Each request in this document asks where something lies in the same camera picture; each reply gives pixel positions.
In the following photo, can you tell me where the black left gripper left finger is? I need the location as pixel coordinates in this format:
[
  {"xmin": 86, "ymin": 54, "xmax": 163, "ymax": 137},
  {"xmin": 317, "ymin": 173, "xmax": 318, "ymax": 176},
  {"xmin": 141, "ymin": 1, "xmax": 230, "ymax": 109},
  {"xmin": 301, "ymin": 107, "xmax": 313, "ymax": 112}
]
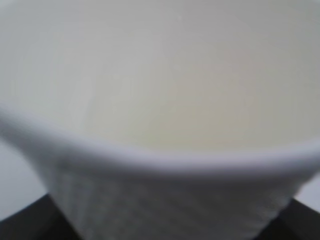
[{"xmin": 0, "ymin": 194, "xmax": 80, "ymax": 240}]

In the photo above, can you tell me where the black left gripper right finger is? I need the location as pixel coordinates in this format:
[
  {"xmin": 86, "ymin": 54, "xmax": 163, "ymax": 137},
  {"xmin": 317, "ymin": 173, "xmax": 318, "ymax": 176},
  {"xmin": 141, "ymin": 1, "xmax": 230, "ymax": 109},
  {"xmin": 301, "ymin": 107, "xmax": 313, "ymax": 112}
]
[{"xmin": 256, "ymin": 199, "xmax": 320, "ymax": 240}]

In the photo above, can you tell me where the white paper coffee cup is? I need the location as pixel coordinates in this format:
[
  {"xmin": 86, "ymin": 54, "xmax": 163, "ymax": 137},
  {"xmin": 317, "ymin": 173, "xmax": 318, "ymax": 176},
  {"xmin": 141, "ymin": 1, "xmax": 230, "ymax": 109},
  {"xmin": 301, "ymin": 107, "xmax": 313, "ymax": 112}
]
[{"xmin": 0, "ymin": 0, "xmax": 320, "ymax": 240}]

